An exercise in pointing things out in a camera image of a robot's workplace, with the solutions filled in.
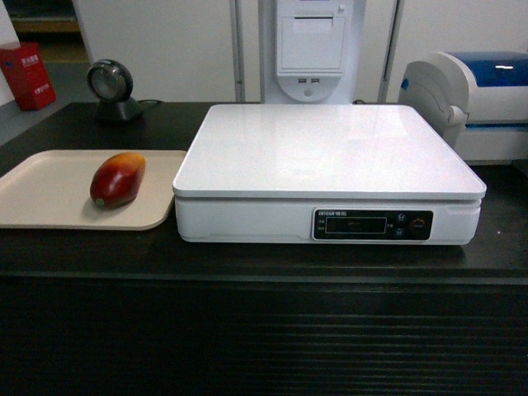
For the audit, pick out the dark red mango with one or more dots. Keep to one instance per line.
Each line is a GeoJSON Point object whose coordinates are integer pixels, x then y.
{"type": "Point", "coordinates": [117, 181]}

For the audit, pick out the white digital checkout scale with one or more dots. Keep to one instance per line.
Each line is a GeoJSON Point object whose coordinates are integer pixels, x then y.
{"type": "Point", "coordinates": [372, 174]}

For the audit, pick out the black checkout counter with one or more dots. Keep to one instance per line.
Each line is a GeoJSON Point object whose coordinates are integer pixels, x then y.
{"type": "Point", "coordinates": [86, 312]}

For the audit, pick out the white receipt printer kiosk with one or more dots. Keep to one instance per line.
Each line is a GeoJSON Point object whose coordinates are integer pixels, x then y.
{"type": "Point", "coordinates": [309, 51]}

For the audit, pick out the black barcode scanner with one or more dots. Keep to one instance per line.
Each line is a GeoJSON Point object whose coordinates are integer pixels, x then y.
{"type": "Point", "coordinates": [112, 83]}

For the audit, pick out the beige plastic tray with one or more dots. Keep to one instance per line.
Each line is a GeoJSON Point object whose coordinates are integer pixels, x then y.
{"type": "Point", "coordinates": [50, 190]}

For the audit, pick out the white and blue label printer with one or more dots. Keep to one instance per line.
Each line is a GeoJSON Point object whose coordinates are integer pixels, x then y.
{"type": "Point", "coordinates": [476, 101]}

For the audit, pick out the red fire extinguisher box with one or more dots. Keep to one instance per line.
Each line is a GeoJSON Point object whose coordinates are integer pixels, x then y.
{"type": "Point", "coordinates": [26, 76]}

